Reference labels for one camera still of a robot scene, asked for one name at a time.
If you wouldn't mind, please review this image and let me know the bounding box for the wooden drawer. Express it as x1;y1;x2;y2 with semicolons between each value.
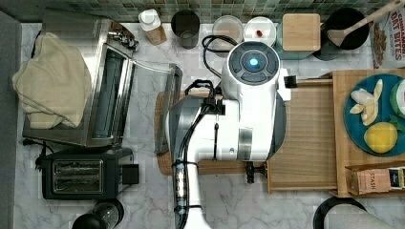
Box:
266;79;337;193

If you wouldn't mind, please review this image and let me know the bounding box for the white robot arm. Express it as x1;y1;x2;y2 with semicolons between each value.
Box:
165;41;287;229

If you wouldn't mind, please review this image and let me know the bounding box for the wooden drawer cabinet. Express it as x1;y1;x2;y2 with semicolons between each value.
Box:
319;69;405;198

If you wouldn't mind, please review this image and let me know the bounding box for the silver toaster oven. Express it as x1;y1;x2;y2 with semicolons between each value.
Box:
22;15;181;148

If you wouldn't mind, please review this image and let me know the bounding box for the clear glass jar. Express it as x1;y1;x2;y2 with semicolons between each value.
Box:
210;15;244;58

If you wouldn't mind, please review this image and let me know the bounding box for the dark glass cup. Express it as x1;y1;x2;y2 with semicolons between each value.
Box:
171;10;200;50

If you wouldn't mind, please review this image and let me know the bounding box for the white lidded jar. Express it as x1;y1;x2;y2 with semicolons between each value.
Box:
244;16;276;46

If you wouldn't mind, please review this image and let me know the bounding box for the white cap bottle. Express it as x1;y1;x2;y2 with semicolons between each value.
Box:
139;9;167;46

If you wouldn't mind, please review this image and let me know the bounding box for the teal canister wooden lid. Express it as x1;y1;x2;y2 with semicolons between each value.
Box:
275;13;321;60

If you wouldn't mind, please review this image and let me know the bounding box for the black two-slot toaster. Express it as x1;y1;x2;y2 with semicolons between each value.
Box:
39;147;139;200

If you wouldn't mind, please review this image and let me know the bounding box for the beige folded towel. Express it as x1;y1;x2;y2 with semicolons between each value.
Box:
12;32;91;129

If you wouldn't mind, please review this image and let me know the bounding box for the wooden spoon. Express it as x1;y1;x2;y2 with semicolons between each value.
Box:
327;0;405;47

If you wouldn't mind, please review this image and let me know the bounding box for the black round object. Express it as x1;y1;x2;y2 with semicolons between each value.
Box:
312;196;395;229

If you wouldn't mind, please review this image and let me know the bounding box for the peeled banana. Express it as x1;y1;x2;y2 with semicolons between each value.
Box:
350;79;383;126

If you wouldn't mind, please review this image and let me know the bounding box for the black utensil pot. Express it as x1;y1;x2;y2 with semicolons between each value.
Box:
313;8;370;61

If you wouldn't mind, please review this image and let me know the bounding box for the stash tea box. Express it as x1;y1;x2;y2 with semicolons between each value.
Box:
349;169;391;195

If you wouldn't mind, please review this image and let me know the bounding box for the yellow lemon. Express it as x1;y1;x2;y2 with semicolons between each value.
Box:
364;122;398;154

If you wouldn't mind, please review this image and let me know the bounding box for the green white bowl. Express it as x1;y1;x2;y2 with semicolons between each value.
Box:
390;79;405;118

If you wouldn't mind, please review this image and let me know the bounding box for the cinnamon oat bites box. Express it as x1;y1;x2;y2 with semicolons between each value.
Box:
371;8;405;69

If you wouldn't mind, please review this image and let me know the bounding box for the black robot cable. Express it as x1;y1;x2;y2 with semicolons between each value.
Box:
201;34;239;79

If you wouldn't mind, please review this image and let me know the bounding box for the black drawer handle bar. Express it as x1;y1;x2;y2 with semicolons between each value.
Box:
245;161;267;184

